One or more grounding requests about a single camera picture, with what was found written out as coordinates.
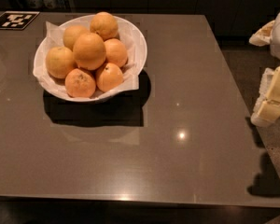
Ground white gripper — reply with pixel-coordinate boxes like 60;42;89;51
249;12;280;127

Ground right middle orange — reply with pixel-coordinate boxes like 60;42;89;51
105;38;128;67

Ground orange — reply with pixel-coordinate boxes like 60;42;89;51
90;12;119;40
73;33;106;71
65;68;96;98
105;38;128;67
46;47;77;79
95;63;123;92
63;25;89;49

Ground front right orange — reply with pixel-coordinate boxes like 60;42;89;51
95;63;123;92

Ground top back orange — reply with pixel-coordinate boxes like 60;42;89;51
90;12;119;40

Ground center top orange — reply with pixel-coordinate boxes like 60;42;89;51
73;33;106;71

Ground white bowl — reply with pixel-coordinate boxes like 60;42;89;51
33;14;148;104

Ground front left orange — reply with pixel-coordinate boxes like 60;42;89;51
65;68;96;98

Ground back left orange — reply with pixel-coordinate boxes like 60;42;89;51
63;25;89;49

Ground white paper liner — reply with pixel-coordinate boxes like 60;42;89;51
33;21;147;100

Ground black white fiducial marker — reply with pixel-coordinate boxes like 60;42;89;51
0;11;39;31

